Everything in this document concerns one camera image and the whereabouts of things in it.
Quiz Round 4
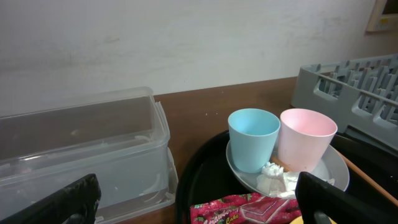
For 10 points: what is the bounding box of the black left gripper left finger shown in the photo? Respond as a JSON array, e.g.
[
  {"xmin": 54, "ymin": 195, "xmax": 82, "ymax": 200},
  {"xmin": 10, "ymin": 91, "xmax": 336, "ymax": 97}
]
[{"xmin": 1, "ymin": 174, "xmax": 101, "ymax": 224}]

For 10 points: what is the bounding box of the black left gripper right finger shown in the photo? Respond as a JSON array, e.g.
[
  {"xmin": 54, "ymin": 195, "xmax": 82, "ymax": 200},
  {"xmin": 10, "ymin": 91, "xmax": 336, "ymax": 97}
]
[{"xmin": 295, "ymin": 172, "xmax": 397, "ymax": 224}]

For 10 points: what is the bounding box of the white tissue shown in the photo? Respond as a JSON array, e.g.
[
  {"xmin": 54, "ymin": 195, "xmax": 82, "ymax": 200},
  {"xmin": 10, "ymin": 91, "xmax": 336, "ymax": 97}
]
[{"xmin": 256, "ymin": 161, "xmax": 336, "ymax": 200}]

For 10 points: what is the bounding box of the red strawberry cake wrapper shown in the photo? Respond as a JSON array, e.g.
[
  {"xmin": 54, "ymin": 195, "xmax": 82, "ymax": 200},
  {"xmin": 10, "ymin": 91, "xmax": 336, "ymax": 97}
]
[{"xmin": 190, "ymin": 193, "xmax": 302, "ymax": 224}]

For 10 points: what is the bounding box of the light blue plastic cup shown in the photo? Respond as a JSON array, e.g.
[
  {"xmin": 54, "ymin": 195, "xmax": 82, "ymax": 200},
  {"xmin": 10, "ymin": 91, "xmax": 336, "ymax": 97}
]
[{"xmin": 228, "ymin": 108, "xmax": 280, "ymax": 173}]

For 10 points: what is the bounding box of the yellow bowl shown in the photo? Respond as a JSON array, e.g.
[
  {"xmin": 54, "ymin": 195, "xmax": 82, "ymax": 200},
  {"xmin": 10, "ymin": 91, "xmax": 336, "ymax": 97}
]
[{"xmin": 290, "ymin": 216, "xmax": 336, "ymax": 224}]

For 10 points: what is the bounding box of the clear plastic waste bin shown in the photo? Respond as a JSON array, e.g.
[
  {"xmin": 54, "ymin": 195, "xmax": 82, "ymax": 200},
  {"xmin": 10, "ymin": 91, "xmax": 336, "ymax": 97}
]
[{"xmin": 1, "ymin": 87, "xmax": 178, "ymax": 223}]

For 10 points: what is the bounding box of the grey dishwasher rack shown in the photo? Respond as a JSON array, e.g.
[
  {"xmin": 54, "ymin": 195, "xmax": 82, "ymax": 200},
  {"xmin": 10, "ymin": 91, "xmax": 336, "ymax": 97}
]
[{"xmin": 291, "ymin": 54, "xmax": 397, "ymax": 151}]

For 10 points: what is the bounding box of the grey round plate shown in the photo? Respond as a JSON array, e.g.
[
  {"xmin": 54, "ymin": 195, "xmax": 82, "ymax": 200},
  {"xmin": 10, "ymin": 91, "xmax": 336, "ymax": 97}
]
[{"xmin": 226, "ymin": 141, "xmax": 350, "ymax": 194}]

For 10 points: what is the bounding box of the black round tray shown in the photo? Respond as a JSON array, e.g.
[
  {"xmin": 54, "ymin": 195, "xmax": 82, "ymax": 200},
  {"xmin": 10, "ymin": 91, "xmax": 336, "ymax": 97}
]
[{"xmin": 175, "ymin": 131, "xmax": 397, "ymax": 223}]

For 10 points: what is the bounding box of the wooden chopstick on plate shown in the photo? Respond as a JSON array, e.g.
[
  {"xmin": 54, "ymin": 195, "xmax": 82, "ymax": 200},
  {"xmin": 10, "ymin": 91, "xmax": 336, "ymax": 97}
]
[{"xmin": 271, "ymin": 156, "xmax": 290, "ymax": 172}]

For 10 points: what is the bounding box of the pink plastic cup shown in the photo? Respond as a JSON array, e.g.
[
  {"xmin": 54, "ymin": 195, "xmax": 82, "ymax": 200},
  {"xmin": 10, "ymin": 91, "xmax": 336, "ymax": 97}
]
[{"xmin": 277, "ymin": 108, "xmax": 338, "ymax": 172}]

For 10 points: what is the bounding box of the wooden chopstick on tray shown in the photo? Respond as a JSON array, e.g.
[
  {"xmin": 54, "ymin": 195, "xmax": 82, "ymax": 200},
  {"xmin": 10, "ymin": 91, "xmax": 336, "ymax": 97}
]
[{"xmin": 337, "ymin": 152, "xmax": 398, "ymax": 207}]

